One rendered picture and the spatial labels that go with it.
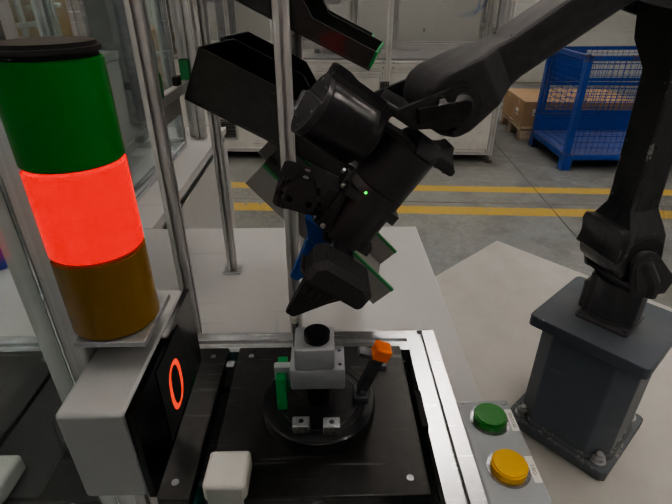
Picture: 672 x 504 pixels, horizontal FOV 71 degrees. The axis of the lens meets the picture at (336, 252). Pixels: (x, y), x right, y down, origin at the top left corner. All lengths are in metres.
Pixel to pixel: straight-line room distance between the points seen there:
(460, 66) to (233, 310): 0.72
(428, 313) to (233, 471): 0.56
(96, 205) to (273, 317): 0.73
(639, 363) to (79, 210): 0.59
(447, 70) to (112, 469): 0.37
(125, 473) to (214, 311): 0.71
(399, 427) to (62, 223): 0.46
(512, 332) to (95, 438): 0.81
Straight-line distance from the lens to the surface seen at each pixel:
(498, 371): 0.89
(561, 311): 0.70
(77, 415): 0.30
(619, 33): 9.91
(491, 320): 1.00
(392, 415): 0.63
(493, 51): 0.44
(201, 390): 0.68
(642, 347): 0.69
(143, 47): 0.66
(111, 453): 0.31
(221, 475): 0.56
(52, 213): 0.27
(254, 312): 0.99
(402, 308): 0.99
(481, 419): 0.64
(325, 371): 0.56
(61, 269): 0.29
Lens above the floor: 1.44
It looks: 29 degrees down
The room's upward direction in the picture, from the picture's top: straight up
